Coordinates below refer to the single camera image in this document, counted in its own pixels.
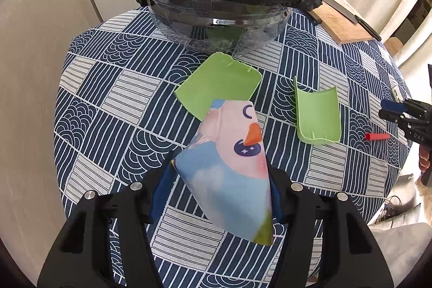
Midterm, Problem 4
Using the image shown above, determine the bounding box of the steel cleaver knife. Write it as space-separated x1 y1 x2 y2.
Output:
322 0 382 42

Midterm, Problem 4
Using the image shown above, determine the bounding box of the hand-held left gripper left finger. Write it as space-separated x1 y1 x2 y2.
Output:
37 160 176 288

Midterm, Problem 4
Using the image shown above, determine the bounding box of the blue patterned tablecloth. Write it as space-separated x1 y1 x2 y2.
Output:
54 6 414 288

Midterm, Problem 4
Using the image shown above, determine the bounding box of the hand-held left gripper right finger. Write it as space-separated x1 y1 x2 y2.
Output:
268 167 394 288

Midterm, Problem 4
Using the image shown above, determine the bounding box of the black cable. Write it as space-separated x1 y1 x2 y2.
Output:
381 195 406 221

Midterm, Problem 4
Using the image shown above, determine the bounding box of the green plastic case piece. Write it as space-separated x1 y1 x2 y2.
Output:
174 52 262 121
293 76 341 144

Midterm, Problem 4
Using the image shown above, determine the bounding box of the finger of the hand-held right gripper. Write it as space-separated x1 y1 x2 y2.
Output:
378 109 411 124
380 98 418 111

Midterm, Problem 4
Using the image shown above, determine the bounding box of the person's right hand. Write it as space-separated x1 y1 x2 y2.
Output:
418 146 432 174

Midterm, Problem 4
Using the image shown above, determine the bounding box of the wooden cutting board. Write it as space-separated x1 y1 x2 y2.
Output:
309 0 377 45

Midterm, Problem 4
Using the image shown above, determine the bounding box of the pink cartoon wrapper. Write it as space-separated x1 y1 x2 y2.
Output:
173 98 273 245

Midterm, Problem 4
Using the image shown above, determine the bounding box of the grey cloth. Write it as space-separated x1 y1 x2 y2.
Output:
368 204 432 288

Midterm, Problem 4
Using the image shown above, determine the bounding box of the red plastic tube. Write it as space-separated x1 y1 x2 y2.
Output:
364 132 389 142

